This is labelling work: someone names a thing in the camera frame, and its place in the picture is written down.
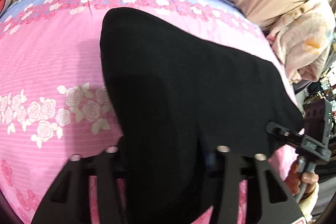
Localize pale floral blanket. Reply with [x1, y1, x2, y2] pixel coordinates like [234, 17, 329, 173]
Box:
[266, 0, 335, 84]

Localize person's right hand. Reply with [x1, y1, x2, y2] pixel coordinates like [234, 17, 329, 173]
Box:
[285, 162, 319, 198]

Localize black fleece-lined pants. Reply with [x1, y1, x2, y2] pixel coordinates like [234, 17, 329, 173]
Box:
[100, 8, 303, 223]

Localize pink floral bed sheet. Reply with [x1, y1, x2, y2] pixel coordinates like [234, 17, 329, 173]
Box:
[0, 0, 305, 224]

